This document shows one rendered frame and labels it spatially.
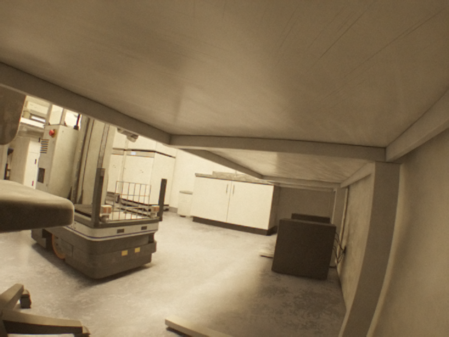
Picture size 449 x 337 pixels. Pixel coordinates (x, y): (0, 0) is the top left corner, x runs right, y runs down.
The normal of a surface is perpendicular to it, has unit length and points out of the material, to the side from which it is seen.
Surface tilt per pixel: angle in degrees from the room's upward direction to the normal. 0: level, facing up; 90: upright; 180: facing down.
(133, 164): 90
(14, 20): 180
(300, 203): 90
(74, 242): 90
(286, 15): 180
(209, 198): 90
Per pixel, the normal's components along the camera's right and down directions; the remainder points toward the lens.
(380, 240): -0.37, -0.13
